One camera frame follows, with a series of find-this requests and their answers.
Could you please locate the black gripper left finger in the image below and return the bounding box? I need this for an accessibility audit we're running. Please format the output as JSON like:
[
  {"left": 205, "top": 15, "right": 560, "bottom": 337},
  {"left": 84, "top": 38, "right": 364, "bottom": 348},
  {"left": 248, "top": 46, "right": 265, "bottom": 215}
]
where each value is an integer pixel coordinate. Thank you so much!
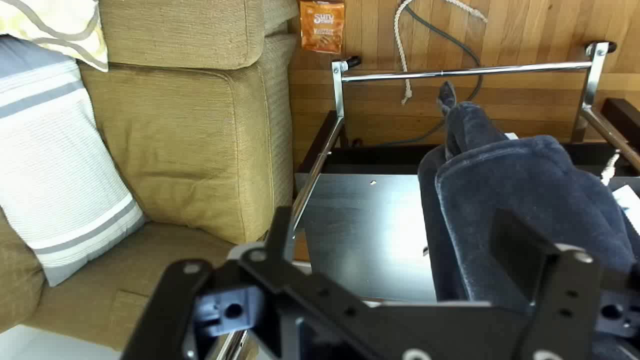
[{"left": 121, "top": 258, "right": 211, "bottom": 360}]

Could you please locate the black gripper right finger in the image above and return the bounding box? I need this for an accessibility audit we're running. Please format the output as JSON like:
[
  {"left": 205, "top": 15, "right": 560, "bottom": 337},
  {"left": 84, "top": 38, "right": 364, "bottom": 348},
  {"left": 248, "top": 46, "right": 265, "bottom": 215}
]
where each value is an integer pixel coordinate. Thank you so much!
[{"left": 490, "top": 210, "right": 601, "bottom": 360}]

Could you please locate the dark navy coat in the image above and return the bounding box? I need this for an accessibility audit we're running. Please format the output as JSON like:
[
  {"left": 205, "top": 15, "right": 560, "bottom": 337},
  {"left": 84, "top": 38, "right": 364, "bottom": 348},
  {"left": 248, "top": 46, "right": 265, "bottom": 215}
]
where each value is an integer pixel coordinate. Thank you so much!
[{"left": 418, "top": 83, "right": 637, "bottom": 309}]

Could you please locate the metal garment rack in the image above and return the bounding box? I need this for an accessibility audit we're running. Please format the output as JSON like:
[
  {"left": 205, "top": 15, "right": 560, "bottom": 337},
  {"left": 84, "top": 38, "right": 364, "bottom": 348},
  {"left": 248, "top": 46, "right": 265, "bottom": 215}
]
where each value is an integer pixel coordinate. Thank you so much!
[{"left": 290, "top": 40, "right": 640, "bottom": 235}]

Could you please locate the white grey striped pillow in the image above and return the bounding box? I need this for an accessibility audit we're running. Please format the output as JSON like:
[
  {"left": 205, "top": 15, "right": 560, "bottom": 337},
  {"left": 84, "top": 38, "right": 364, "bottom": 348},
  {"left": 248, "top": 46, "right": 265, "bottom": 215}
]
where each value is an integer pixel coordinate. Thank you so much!
[{"left": 0, "top": 35, "right": 143, "bottom": 285}]

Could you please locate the tan fabric sofa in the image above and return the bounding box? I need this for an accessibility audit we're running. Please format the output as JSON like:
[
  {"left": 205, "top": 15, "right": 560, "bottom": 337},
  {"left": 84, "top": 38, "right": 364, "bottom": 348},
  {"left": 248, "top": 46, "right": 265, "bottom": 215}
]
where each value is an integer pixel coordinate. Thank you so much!
[{"left": 0, "top": 0, "right": 297, "bottom": 358}]

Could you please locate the cream patterned pillow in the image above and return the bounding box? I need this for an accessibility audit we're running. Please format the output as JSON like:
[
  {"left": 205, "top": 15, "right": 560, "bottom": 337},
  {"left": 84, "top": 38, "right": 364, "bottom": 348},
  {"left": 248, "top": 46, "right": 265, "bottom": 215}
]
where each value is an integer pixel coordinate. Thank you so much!
[{"left": 0, "top": 0, "right": 107, "bottom": 72}]

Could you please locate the orange yellow booklet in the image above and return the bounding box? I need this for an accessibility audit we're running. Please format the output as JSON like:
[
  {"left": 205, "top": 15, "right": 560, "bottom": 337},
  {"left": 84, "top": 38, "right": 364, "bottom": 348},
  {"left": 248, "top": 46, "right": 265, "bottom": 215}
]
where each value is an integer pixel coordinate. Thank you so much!
[{"left": 299, "top": 0, "right": 345, "bottom": 53}]

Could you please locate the white cable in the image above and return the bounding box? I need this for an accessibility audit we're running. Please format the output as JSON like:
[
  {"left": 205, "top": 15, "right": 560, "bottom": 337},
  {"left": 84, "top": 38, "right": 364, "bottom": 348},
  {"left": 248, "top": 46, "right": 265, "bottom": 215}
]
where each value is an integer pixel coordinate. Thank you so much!
[{"left": 392, "top": 0, "right": 490, "bottom": 106}]

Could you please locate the grey cable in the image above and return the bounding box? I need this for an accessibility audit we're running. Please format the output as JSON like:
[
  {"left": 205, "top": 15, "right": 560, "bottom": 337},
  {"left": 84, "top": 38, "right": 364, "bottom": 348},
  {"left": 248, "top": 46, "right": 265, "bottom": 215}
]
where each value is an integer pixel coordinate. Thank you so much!
[{"left": 371, "top": 4, "right": 486, "bottom": 145}]

